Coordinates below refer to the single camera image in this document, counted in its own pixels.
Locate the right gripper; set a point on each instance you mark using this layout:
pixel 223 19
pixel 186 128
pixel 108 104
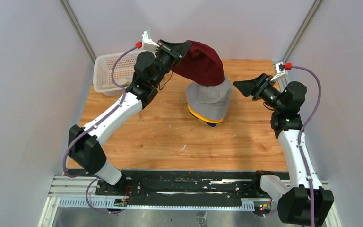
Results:
pixel 248 87

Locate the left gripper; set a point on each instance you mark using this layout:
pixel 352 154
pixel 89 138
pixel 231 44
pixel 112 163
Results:
pixel 178 50

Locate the dark red hat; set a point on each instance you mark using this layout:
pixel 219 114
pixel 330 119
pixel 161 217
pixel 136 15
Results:
pixel 202 65

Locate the grey hat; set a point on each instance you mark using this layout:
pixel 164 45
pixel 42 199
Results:
pixel 210 102

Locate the yellow hat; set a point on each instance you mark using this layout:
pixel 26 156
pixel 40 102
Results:
pixel 207 121

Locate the cream hat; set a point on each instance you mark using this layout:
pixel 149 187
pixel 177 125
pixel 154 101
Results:
pixel 123 82

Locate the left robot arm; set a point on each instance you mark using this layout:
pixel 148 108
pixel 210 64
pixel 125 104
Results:
pixel 85 143

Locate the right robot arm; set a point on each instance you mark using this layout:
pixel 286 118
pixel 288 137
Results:
pixel 297 156

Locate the white plastic basket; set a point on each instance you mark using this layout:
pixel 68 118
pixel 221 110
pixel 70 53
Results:
pixel 108 68

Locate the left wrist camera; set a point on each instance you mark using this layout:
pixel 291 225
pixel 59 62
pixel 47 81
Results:
pixel 147 43

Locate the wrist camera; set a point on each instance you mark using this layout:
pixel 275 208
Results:
pixel 280 72
pixel 147 43

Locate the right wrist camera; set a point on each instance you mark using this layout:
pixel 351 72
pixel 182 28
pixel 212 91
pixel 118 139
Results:
pixel 280 72

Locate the right aluminium frame post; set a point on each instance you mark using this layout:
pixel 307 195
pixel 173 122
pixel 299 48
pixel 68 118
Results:
pixel 316 4

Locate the aluminium frame post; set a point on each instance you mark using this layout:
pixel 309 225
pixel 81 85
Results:
pixel 316 4
pixel 78 28

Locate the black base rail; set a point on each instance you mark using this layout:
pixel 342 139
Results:
pixel 194 190

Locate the left aluminium frame post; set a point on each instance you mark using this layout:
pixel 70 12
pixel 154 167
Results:
pixel 78 28

